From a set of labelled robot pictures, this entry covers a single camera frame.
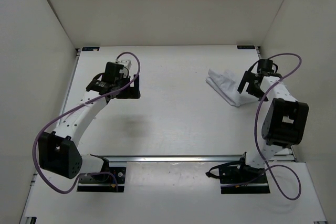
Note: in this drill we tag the white skirt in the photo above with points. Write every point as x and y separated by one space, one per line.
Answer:
226 85

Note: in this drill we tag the right blue corner label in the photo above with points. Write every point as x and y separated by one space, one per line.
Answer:
245 47

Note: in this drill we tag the blue corner label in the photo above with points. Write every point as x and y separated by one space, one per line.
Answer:
90 49
245 47

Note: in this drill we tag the aluminium front rail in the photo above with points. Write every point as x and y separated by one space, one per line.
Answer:
174 159

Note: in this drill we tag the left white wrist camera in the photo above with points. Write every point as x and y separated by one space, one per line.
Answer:
126 63

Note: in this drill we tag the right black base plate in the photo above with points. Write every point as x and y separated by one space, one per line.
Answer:
237 181

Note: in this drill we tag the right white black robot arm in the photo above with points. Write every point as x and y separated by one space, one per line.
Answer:
285 121

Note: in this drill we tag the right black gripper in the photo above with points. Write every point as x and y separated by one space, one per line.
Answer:
249 77

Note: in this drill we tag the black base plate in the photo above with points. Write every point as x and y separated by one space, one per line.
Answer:
237 181
105 183

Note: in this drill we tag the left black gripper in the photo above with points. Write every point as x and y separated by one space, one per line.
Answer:
133 91

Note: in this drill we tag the left blue corner label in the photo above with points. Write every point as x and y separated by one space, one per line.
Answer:
90 49

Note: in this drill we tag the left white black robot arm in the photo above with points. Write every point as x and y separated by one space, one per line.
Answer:
58 151

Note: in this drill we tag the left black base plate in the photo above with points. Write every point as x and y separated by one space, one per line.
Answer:
105 183

